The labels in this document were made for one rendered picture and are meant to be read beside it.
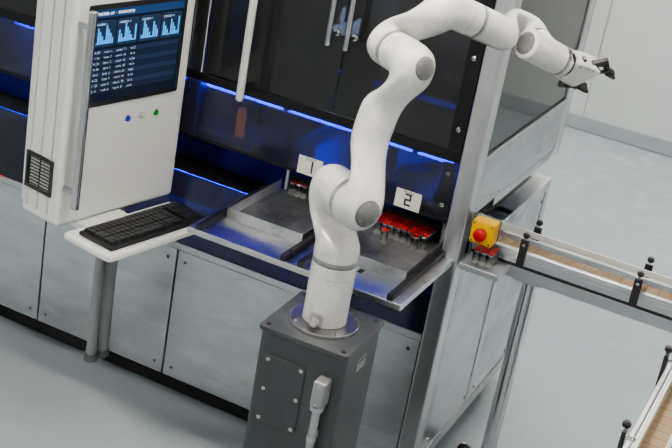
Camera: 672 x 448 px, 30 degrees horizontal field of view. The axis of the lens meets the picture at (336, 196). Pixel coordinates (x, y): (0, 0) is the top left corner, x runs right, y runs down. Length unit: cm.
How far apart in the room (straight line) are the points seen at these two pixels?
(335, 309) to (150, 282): 126
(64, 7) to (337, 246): 105
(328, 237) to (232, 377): 125
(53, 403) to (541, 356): 205
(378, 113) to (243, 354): 144
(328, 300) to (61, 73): 103
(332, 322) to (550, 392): 195
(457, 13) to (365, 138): 38
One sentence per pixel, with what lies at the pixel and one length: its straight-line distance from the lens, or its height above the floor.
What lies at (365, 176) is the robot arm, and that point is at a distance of 311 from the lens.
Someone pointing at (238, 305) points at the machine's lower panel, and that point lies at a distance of 423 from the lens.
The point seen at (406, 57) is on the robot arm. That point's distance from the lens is 303.
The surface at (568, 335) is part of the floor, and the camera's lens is 559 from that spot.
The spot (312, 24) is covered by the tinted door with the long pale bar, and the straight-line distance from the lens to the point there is 385.
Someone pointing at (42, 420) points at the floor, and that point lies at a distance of 438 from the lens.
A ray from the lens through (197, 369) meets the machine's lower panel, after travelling 443.
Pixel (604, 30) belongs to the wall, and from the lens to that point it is 832.
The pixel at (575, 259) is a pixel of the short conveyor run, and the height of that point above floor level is 96.
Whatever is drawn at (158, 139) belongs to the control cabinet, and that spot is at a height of 101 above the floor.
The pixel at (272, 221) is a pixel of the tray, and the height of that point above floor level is 88.
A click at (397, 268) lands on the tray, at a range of 361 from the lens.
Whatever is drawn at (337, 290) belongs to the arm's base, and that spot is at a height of 99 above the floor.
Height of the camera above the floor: 241
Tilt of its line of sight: 22 degrees down
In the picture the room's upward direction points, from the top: 10 degrees clockwise
